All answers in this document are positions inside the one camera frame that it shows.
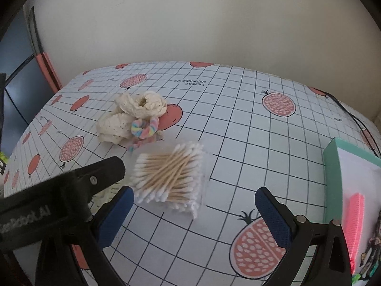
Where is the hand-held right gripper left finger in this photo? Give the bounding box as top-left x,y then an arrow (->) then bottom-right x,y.
36,185 -> 134,286

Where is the black cable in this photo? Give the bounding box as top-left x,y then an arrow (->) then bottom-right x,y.
326,94 -> 381,158

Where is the pack of cotton swabs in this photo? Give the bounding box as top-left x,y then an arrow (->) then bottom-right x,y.
131,141 -> 210,219

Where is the pink comb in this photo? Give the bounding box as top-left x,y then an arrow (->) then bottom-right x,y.
342,193 -> 365,275

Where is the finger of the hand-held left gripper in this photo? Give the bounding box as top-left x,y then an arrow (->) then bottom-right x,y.
64,156 -> 126,199

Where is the cream fabric piece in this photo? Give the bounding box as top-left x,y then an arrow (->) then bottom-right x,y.
89,185 -> 120,208

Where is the grid pomegranate print tablecloth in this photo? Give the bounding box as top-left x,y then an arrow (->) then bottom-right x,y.
3,61 -> 381,286

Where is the green-rimmed white tray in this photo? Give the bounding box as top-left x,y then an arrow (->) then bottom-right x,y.
323,137 -> 381,283

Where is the brown toy figure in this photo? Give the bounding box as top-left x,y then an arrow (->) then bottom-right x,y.
360,214 -> 381,277

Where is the cream dotted scrunchie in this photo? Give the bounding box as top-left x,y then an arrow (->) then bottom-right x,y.
96,112 -> 134,145

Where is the green toy piece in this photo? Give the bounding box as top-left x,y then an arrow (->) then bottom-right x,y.
351,272 -> 370,284

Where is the orange edged dark furniture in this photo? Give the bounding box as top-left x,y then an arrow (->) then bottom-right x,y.
23,6 -> 63,92

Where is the rainbow scrunchie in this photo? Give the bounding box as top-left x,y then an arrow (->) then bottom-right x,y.
131,117 -> 160,139

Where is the pastel twisted hair tie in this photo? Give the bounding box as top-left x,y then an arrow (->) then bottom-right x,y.
126,135 -> 165,151

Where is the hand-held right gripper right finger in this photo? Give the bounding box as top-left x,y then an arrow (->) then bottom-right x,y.
254,187 -> 353,286

